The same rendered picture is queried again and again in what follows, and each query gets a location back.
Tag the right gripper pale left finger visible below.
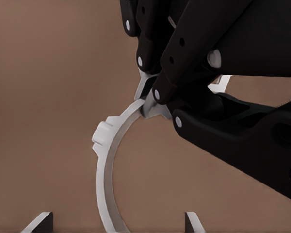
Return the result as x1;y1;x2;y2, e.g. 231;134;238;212
21;211;54;233

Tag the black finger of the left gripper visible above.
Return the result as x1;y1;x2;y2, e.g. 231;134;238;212
119;0;176;100
140;93;291;205

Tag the right gripper pale right finger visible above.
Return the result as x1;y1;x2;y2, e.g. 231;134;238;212
185;211;206;233

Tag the white drainage pipe clamp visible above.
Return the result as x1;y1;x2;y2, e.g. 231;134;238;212
90;74;231;233

